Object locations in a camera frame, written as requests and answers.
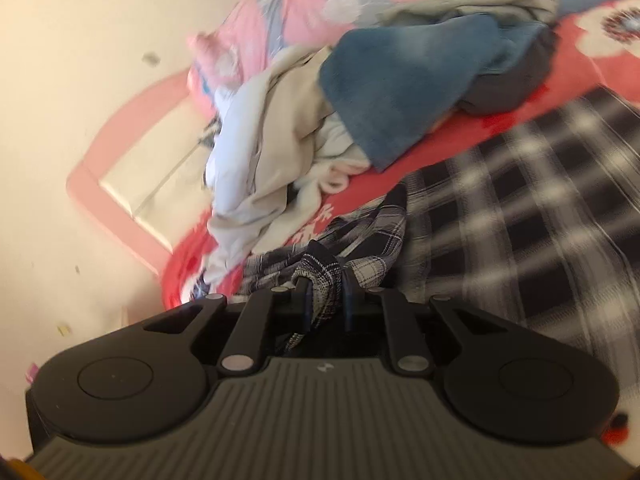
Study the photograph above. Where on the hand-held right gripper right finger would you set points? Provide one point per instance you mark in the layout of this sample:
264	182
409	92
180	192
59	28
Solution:
350	305

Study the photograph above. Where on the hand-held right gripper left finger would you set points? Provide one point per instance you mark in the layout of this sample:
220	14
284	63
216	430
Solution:
304	305

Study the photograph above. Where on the black white plaid shirt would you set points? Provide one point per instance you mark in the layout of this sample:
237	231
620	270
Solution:
525	220

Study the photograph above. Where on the cream fleece garment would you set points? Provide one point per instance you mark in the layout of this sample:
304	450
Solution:
335	150

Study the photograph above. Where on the white garment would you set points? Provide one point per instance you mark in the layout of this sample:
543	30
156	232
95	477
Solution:
235	150

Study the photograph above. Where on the beige garment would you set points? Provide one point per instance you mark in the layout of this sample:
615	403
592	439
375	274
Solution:
290	125

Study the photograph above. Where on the blue jeans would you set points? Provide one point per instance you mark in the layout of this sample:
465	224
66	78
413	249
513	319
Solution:
400	85

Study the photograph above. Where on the pink headboard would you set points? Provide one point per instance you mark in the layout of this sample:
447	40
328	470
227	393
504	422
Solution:
87	180

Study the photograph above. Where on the dark grey garment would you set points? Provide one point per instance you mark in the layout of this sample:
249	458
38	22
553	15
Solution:
515	90

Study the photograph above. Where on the pink floral quilt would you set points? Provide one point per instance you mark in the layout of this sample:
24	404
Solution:
300	5

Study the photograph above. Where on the red floral blanket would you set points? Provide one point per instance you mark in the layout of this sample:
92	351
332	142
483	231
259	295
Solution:
575	70

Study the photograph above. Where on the light grey sweater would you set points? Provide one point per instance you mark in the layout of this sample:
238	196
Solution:
500	0

